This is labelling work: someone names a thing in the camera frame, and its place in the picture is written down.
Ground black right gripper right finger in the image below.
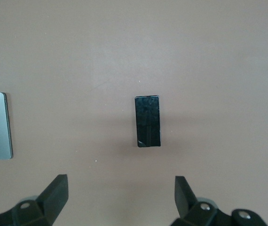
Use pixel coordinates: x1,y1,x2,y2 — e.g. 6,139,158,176
174,176,267,226

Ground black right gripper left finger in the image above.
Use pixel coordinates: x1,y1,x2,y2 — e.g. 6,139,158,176
0,174,68,226

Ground black smartphone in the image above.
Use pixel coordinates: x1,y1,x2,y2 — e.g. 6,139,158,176
134,95,162,148

